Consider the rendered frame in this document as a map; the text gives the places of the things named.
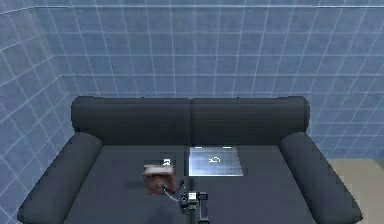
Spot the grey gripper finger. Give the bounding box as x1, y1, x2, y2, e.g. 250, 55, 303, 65
161, 185, 182, 203
175, 180, 186, 198

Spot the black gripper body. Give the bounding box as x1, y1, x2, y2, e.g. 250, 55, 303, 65
178, 194, 190, 211

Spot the small black box white mark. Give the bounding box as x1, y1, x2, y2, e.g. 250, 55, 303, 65
159, 152, 177, 167

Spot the silver closed laptop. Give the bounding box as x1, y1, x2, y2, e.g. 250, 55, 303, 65
188, 145, 245, 178

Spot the dark grey sofa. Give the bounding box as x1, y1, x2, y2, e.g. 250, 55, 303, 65
17, 95, 364, 224

